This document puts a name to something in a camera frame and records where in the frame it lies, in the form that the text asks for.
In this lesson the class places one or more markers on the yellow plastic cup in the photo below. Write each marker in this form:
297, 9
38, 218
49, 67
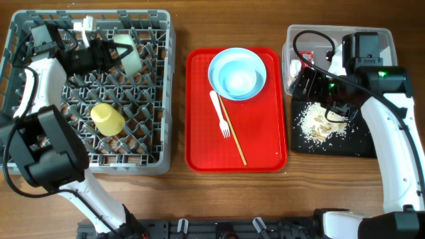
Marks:
108, 120

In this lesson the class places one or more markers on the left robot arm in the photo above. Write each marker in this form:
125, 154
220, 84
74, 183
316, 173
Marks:
44, 146

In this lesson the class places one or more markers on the white plastic fork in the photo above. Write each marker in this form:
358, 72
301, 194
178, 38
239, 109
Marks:
223, 125

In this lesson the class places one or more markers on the rice food waste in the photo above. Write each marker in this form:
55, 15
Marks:
316, 128

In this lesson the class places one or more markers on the red serving tray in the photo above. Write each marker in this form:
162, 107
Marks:
260, 142

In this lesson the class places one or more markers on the clear plastic bin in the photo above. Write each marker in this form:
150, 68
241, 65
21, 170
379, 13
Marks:
320, 46

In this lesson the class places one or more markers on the light blue plate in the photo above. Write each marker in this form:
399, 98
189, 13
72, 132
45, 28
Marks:
231, 54

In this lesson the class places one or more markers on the wooden chopstick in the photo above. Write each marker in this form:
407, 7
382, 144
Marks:
232, 131

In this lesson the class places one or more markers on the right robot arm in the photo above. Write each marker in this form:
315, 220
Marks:
384, 96

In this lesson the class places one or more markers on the light blue bowl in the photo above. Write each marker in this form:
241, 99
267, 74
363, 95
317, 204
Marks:
237, 77

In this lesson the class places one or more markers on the green bowl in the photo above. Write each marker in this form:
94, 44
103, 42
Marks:
131, 63

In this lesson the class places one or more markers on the red sauce packet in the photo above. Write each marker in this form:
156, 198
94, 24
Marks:
308, 55

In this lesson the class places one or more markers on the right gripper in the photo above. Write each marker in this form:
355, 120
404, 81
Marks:
317, 78

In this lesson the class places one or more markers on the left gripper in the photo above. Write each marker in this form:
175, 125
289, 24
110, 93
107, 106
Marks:
103, 52

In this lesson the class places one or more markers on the white napkin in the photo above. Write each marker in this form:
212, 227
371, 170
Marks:
295, 67

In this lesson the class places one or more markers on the black waste tray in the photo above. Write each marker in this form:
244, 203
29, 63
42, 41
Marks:
356, 143

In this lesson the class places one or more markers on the grey dishwasher rack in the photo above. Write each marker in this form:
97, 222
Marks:
143, 146

